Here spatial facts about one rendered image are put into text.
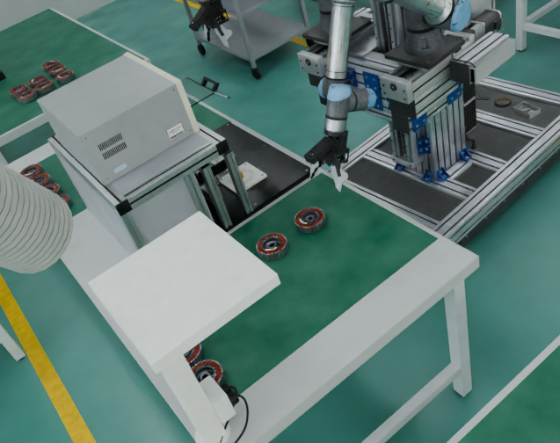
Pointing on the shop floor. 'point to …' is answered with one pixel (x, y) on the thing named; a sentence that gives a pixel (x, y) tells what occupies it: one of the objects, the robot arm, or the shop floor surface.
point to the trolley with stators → (252, 30)
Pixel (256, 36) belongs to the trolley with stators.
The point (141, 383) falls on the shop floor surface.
